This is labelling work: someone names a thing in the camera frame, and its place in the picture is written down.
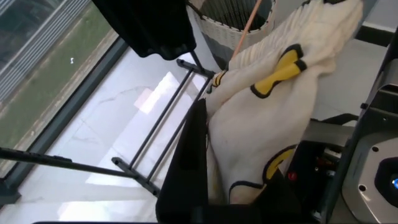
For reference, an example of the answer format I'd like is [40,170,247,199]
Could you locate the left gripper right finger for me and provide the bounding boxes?
[260,169,304,219]

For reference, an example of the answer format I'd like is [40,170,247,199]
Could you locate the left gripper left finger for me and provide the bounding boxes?
[155,98,210,223]

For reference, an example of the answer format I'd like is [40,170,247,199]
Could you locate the cream printed garment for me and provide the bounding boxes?
[203,0,364,206]

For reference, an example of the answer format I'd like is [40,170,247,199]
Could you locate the pink clothes hanger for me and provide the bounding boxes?
[231,0,263,60]

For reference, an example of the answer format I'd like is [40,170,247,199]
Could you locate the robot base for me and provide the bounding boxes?
[285,29,398,224]

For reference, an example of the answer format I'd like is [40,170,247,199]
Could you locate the black clothes rack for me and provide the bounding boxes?
[0,49,216,197]

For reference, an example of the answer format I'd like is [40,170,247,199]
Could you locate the white laundry basket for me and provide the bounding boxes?
[186,0,277,71]

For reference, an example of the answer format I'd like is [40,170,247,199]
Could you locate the window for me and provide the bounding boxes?
[0,0,130,206]

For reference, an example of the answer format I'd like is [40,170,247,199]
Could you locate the black garment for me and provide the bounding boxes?
[91,0,197,62]

